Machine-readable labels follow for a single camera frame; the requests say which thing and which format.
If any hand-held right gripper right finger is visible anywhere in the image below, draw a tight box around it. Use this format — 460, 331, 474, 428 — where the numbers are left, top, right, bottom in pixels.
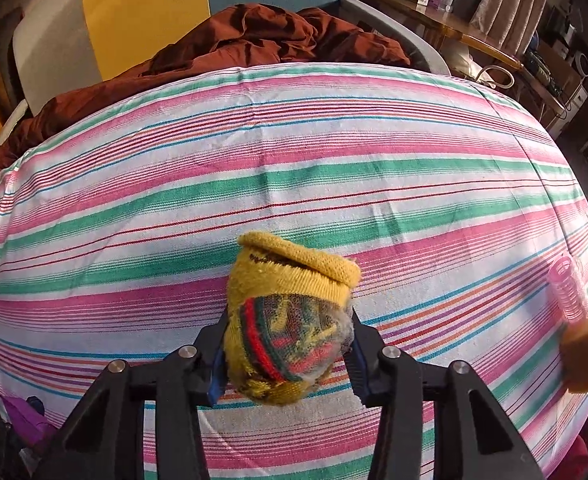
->
346, 310, 545, 480

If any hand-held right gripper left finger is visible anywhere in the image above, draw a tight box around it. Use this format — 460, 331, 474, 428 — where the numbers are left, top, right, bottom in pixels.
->
34, 310, 232, 480

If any yellow sock ball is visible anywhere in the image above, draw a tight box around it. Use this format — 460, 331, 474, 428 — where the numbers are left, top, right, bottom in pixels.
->
225, 231, 362, 406

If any purple cloth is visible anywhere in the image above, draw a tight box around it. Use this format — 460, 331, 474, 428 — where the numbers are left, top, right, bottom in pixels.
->
1, 394, 59, 448

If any pink hair roller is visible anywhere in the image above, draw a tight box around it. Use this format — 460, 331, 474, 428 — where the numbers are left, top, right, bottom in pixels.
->
546, 256, 588, 321

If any yellow sponge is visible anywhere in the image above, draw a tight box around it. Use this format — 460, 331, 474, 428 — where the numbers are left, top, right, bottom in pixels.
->
559, 307, 588, 395

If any person's clothing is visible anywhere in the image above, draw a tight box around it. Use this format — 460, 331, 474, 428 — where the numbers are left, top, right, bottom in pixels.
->
544, 450, 588, 480

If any brown blanket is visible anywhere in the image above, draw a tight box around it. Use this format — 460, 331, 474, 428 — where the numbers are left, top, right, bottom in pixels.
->
0, 4, 412, 181

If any wooden bedside table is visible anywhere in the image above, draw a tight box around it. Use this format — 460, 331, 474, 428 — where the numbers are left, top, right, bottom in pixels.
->
356, 0, 525, 68

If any cluttered side shelf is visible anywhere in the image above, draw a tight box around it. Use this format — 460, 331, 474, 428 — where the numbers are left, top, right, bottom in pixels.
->
521, 2, 588, 201

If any grey yellow blue headboard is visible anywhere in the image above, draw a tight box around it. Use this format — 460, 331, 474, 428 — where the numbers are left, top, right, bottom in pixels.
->
11, 0, 342, 113

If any pale striped curtain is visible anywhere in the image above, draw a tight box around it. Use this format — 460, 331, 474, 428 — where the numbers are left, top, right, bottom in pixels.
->
469, 0, 555, 56

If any white cable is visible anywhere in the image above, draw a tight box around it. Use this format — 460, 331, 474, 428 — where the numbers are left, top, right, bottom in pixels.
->
466, 62, 515, 88

